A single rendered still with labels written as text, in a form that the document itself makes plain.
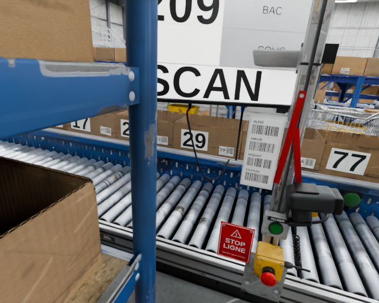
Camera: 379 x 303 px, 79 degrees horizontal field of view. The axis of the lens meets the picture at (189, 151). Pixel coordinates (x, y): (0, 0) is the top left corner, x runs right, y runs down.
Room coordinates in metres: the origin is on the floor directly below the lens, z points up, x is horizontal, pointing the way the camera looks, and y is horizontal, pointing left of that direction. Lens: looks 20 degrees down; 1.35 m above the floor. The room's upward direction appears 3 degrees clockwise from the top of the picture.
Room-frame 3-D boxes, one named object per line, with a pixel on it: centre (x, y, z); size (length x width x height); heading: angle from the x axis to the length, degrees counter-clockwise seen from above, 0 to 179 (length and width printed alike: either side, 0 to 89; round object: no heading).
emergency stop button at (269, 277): (0.46, -0.23, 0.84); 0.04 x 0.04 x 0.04; 73
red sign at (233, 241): (0.56, -0.18, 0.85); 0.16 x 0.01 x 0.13; 73
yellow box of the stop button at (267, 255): (0.49, -0.28, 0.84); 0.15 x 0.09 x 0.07; 73
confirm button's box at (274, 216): (0.53, -0.25, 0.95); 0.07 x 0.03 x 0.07; 73
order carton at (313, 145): (1.25, -0.50, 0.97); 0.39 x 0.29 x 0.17; 73
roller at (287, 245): (0.80, -0.42, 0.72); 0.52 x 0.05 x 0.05; 163
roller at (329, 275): (0.76, -0.54, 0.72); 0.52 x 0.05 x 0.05; 163
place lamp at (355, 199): (0.94, -0.76, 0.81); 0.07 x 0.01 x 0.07; 73
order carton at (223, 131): (1.36, -0.13, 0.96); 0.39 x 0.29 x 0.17; 72
